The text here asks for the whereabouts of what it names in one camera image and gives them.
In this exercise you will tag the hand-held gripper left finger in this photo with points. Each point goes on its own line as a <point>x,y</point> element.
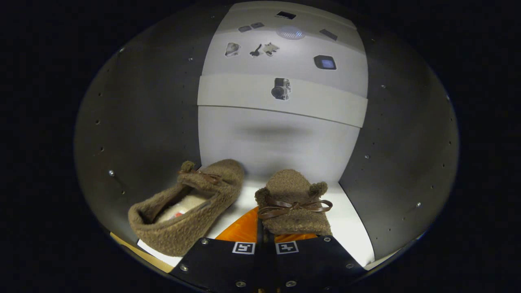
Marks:
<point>220,264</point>

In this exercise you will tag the dark grey shoe cabinet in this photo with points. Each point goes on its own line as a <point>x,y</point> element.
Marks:
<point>142,122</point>

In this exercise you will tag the brown fuzzy shoe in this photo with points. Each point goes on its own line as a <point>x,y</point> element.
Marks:
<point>291,187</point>
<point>183,240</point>

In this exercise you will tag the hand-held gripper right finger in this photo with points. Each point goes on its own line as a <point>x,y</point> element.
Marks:
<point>309,264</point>

